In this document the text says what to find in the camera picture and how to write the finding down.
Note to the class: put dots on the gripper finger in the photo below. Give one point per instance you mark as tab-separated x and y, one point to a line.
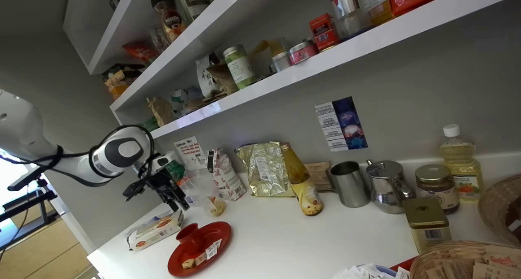
175	202
183	199

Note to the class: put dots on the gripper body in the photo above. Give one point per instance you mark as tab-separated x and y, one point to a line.
158	182

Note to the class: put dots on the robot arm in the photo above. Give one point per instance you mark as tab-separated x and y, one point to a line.
24	132

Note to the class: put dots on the orange cup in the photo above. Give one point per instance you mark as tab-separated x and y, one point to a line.
190	237

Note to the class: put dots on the orange plate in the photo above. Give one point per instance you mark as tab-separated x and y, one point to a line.
211	232

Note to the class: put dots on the steel cup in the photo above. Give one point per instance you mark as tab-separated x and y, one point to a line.
349	185

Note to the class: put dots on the green packet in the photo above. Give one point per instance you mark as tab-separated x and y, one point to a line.
176	171
150	124

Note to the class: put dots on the clear plastic bag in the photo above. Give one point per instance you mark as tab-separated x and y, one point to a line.
201	187

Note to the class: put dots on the white cracker packet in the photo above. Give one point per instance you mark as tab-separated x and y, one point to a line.
154	231

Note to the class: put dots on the handwritten paper note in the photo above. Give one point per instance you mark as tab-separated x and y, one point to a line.
189	152

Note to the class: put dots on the patterned red white paper bag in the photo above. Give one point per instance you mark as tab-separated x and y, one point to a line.
226	175

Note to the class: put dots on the small white packet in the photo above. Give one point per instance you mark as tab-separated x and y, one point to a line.
213	248

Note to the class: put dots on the crumpled brown paper bag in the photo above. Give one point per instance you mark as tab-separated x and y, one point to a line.
161	110

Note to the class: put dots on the gold foil bag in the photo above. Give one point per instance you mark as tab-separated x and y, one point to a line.
266	169

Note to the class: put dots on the box of yellow packets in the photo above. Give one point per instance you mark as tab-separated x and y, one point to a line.
118	81

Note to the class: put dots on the glass bottle of yellow liquid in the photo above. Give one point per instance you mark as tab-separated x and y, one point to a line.
302	183

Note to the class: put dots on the orange snack packet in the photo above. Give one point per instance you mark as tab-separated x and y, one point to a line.
140	51

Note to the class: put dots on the black stand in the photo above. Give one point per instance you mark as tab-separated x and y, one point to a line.
26	197

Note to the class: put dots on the brown paper packet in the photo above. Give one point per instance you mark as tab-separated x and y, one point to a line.
319	175

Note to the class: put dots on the green and white tin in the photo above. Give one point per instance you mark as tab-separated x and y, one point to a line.
239	66

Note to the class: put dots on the coffee jar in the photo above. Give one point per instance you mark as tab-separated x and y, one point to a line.
169	18

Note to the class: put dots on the silver round tin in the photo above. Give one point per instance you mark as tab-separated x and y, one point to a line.
280	62

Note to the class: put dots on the white and green bag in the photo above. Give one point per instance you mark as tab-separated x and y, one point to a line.
193	0

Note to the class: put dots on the pink round tin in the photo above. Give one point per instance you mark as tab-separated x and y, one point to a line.
303	52

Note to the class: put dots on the heap of white sachets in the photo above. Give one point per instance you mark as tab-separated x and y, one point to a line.
368	272

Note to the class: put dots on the steel teapot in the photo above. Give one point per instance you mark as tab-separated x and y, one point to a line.
386	187

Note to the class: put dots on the red box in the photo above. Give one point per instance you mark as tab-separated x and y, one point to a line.
324	32

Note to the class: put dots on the clear glass jar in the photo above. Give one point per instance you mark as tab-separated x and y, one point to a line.
353	23

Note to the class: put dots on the gold square tin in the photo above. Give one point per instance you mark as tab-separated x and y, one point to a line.
427	226

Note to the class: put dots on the glass jar with gold lid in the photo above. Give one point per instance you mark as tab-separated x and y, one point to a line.
437	187

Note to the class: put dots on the steel canister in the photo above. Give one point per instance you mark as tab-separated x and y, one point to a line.
343	0

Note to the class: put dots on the wicker basket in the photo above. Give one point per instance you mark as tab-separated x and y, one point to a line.
439	256
498	208

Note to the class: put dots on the plastic bottle of cooking oil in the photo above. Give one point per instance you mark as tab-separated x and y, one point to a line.
462	165

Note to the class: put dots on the heap of brown sachets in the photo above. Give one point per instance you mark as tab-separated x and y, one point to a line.
480	264

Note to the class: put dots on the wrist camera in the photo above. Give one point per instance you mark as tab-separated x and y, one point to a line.
133	189

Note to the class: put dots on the white wall shelf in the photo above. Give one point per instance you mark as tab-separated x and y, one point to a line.
285	81

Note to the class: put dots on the blue and white wall poster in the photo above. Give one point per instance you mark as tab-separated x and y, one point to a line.
341	123

